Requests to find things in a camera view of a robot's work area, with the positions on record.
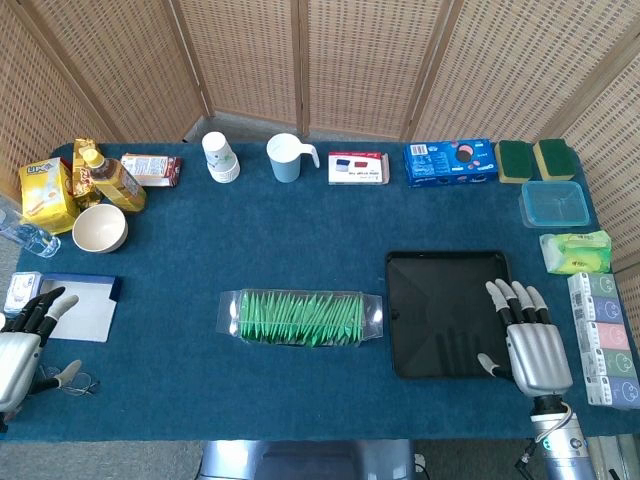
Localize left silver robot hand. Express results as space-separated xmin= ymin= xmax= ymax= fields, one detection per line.
xmin=0 ymin=286 xmax=83 ymax=414

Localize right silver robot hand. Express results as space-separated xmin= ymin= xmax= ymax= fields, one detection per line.
xmin=477 ymin=278 xmax=574 ymax=399

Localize clear box of green packets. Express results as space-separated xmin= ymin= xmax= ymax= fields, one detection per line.
xmin=215 ymin=288 xmax=384 ymax=350

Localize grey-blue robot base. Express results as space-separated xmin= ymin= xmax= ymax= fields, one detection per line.
xmin=197 ymin=439 xmax=419 ymax=480

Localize colourful striped box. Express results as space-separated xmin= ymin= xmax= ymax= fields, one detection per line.
xmin=566 ymin=272 xmax=640 ymax=407

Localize white and blue box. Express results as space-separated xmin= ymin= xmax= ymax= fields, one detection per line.
xmin=37 ymin=272 xmax=123 ymax=344

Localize clear blue plastic container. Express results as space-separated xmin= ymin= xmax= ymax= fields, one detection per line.
xmin=517 ymin=180 xmax=591 ymax=230

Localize yellow snack box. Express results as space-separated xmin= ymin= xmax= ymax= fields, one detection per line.
xmin=18 ymin=157 xmax=81 ymax=236

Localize yellow liquid bottle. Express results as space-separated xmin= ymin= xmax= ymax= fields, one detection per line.
xmin=82 ymin=148 xmax=148 ymax=214

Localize blue cookie box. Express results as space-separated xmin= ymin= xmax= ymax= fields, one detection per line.
xmin=402 ymin=138 xmax=500 ymax=189

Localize row of green tea bags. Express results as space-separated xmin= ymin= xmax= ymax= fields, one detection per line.
xmin=233 ymin=290 xmax=367 ymax=349

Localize white card box red-blue print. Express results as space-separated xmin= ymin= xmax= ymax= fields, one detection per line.
xmin=327 ymin=151 xmax=390 ymax=187

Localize small white-blue card pack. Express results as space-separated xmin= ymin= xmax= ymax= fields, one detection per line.
xmin=3 ymin=270 xmax=44 ymax=315

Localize green wet wipes pack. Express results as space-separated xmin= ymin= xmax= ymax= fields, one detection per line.
xmin=538 ymin=230 xmax=613 ymax=276

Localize black plastic tray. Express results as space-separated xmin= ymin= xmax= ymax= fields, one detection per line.
xmin=385 ymin=249 xmax=527 ymax=381

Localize clear water bottle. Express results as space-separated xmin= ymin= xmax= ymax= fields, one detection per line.
xmin=0 ymin=194 xmax=62 ymax=260

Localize beige bowl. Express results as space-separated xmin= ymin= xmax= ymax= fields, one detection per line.
xmin=71 ymin=203 xmax=129 ymax=255

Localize yellow printed snack package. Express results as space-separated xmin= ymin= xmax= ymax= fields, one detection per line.
xmin=72 ymin=138 xmax=109 ymax=209

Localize yellow-green scrub sponge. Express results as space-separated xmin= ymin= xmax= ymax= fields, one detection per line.
xmin=532 ymin=138 xmax=581 ymax=182
xmin=494 ymin=139 xmax=539 ymax=184

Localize blue carpet table cover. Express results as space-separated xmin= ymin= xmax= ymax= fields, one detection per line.
xmin=0 ymin=142 xmax=640 ymax=444

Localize red-white biscuit pack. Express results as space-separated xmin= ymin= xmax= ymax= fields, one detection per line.
xmin=120 ymin=153 xmax=183 ymax=189

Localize stack of white paper cups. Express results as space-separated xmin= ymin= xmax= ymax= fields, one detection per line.
xmin=201 ymin=131 xmax=241 ymax=184

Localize wooden rattan folding screen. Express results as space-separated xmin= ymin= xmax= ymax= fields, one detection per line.
xmin=0 ymin=0 xmax=640 ymax=274

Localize thin-frame eyeglasses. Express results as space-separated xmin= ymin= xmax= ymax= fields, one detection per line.
xmin=37 ymin=362 xmax=101 ymax=399

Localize light blue pitcher white handle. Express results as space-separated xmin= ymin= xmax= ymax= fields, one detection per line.
xmin=265 ymin=132 xmax=321 ymax=184

